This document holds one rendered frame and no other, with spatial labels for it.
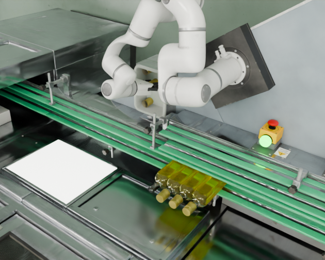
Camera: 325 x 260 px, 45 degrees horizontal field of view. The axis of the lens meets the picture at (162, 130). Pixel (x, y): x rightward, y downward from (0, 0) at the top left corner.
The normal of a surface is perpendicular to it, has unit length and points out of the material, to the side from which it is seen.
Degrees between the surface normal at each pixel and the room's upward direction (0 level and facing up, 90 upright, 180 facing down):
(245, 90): 1
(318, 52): 0
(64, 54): 90
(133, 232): 90
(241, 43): 1
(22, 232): 90
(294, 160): 90
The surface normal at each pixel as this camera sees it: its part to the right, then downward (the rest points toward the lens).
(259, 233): 0.03, -0.86
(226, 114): -0.58, 0.40
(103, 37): 0.81, 0.32
